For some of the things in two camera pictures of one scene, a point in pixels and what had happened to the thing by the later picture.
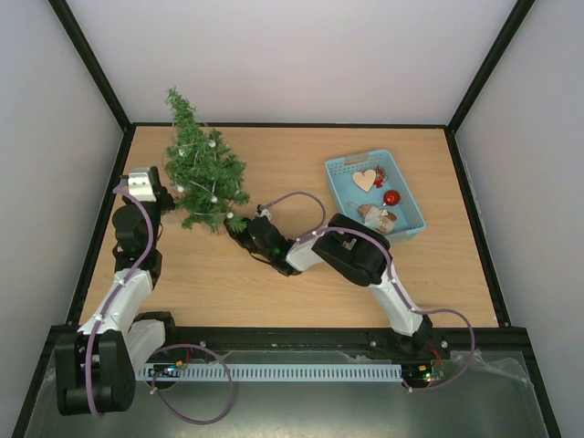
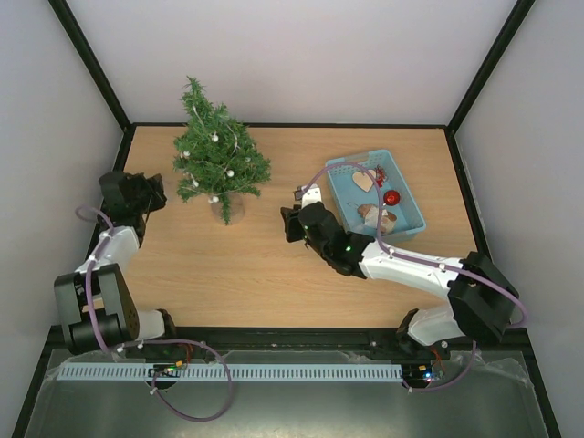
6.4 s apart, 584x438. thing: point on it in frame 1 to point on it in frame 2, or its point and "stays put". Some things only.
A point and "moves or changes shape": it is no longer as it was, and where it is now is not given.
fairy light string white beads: [213, 198] to [214, 138]
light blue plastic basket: [369, 185] stays put
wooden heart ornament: [365, 180] stays put
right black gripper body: [244, 229] to [292, 224]
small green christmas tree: [203, 174] moves or changes shape
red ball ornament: [391, 198] stays put
